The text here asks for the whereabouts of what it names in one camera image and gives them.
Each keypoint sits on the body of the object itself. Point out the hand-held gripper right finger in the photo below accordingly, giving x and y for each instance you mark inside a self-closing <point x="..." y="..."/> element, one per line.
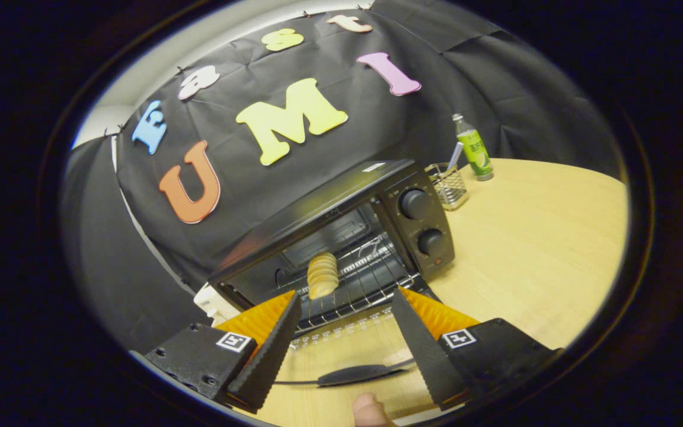
<point x="421" y="350"/>

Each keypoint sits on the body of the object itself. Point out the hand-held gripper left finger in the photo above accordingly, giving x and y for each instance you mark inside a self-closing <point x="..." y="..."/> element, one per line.
<point x="273" y="347"/>

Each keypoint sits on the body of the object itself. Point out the striped pen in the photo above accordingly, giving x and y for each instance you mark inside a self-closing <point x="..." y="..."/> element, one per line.
<point x="455" y="155"/>

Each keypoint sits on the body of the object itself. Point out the yellow ridged bread roll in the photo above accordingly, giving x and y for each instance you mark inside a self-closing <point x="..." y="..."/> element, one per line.
<point x="322" y="276"/>

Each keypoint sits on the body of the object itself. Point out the black toaster oven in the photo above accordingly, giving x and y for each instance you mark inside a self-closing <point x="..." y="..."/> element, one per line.
<point x="421" y="222"/>

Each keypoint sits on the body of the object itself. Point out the black backdrop cloth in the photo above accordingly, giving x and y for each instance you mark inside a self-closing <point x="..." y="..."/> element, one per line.
<point x="246" y="178"/>

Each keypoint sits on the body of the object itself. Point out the green label drink bottle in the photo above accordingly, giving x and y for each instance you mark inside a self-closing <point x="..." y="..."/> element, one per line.
<point x="475" y="151"/>

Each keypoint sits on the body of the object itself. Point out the white pop-up toaster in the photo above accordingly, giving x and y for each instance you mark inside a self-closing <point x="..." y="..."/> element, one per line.
<point x="211" y="305"/>

